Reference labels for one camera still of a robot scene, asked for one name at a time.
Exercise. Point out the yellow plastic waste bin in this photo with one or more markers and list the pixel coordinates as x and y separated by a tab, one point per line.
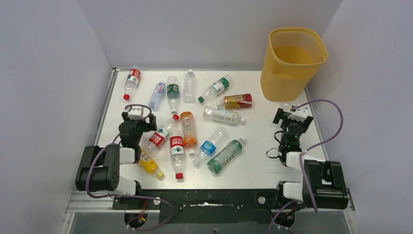
292	58

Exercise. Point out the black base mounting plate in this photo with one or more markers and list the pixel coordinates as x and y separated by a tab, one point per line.
208	206

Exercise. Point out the green tinted bottle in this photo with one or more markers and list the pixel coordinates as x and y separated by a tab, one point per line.
220	160

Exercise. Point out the red label bottle red cap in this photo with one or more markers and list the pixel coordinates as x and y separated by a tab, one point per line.
177	153

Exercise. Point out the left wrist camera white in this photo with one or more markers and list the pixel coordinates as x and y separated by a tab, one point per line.
136	113

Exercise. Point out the red label bottle left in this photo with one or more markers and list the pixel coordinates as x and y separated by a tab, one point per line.
158	138

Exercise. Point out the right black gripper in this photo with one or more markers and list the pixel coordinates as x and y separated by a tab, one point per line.
278	117

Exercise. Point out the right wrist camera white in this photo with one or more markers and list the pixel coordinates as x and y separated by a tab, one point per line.
298	114

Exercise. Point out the clear bottle red label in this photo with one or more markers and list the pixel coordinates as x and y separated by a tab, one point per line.
131	84

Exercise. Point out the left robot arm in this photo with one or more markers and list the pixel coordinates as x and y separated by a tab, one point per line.
99	168

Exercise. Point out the clear bottle green white label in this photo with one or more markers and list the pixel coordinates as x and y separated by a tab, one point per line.
215	89

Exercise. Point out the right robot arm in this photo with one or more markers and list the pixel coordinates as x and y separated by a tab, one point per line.
323	185

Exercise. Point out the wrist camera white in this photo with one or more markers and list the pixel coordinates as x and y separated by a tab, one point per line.
298	114
136	113

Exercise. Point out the clear unlabelled bottle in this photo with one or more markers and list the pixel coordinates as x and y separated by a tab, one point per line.
189	84

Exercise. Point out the orange soda bottle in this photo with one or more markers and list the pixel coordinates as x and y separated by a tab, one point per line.
188	128

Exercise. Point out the clear bottle blue purple label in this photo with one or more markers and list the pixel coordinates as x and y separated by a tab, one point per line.
157	96

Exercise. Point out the amber tea bottle red label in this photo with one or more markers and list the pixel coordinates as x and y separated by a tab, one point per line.
233	102

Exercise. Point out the yellow juice bottle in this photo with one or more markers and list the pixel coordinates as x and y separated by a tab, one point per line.
149	165

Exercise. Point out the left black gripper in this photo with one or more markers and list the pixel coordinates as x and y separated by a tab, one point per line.
151	126

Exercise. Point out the clear bottle dark green label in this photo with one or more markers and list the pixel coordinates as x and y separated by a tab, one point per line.
173	94

